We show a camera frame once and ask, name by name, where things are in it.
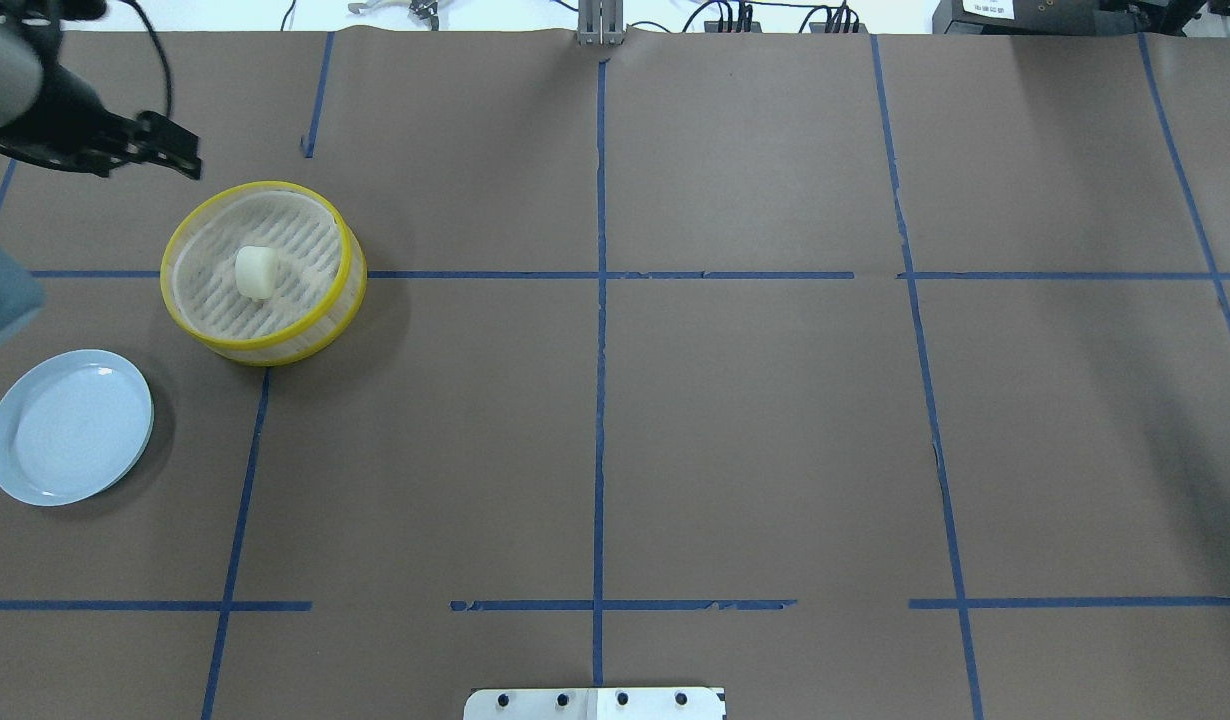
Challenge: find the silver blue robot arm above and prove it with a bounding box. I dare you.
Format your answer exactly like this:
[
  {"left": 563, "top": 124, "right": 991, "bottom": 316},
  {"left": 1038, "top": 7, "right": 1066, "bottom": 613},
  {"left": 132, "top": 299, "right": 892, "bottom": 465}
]
[{"left": 0, "top": 1, "right": 203, "bottom": 181}]

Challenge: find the aluminium frame post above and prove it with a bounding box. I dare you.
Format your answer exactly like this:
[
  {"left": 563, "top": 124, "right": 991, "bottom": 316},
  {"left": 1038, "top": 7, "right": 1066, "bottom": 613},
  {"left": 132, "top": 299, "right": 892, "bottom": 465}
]
[{"left": 571, "top": 0, "right": 627, "bottom": 47}]

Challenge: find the green handled reacher grabber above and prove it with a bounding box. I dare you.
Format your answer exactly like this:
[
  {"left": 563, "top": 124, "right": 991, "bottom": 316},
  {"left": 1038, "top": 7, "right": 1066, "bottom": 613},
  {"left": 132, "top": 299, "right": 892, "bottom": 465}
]
[{"left": 347, "top": 0, "right": 442, "bottom": 21}]

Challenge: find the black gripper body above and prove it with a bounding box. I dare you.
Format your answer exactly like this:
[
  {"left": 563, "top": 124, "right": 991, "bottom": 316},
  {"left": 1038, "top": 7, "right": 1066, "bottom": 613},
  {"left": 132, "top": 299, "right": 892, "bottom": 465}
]
[{"left": 2, "top": 65, "right": 141, "bottom": 178}]

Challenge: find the light blue plate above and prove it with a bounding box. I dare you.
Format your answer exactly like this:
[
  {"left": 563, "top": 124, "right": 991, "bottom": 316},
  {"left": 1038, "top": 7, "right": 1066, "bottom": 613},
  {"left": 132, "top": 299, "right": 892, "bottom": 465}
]
[{"left": 0, "top": 348, "right": 155, "bottom": 507}]

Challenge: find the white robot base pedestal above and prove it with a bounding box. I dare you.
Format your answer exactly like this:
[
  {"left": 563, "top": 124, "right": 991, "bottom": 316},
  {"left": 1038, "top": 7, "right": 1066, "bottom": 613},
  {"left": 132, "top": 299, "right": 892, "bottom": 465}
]
[{"left": 462, "top": 686, "right": 728, "bottom": 719}]

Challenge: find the pale steamed bun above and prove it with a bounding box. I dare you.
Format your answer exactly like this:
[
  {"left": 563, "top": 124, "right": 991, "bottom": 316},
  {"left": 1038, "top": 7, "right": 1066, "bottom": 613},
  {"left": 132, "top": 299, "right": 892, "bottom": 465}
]
[{"left": 234, "top": 245, "right": 280, "bottom": 302}]

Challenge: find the yellow bamboo steamer basket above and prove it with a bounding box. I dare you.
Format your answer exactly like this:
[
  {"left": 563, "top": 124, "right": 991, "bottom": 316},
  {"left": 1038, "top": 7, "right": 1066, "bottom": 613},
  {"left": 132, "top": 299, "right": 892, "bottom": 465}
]
[{"left": 161, "top": 181, "right": 367, "bottom": 366}]

